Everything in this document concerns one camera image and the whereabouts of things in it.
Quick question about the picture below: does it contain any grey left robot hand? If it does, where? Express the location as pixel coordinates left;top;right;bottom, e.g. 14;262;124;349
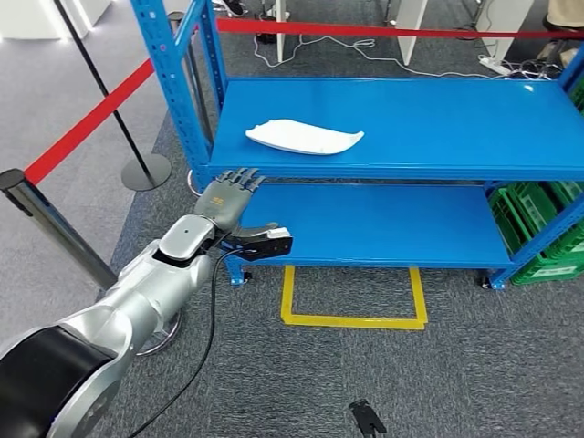
193;167;280;242

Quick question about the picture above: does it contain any white curved plastic part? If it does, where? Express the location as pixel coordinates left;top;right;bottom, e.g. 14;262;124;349
244;118;366;157

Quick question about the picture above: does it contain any blue metal shelf rack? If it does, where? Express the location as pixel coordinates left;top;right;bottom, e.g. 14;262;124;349
130;0;584;291

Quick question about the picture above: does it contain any dark stanchion with chrome base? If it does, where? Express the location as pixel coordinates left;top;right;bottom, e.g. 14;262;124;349
168;10;216;198

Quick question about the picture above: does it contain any white table leg panel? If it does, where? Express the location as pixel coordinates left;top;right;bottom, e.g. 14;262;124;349
395;0;429;67
475;0;534;65
275;0;287;64

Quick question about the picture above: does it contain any red barrier belt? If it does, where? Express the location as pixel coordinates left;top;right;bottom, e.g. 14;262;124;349
23;57;157;186
215;16;584;41

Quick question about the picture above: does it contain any white power strip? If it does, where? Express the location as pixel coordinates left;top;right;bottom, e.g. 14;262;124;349
478;55;512;77

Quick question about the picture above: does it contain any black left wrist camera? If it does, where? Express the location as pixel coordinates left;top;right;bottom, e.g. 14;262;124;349
223;226;294;262

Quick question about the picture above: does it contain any black stanchion post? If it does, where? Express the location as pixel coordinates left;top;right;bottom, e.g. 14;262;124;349
51;0;173;193

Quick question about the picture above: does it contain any chrome stanchion post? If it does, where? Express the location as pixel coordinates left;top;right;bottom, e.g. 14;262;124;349
0;168;183;358

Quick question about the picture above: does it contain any white floor cable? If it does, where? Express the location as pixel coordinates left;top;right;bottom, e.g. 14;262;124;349
253;33;555;83

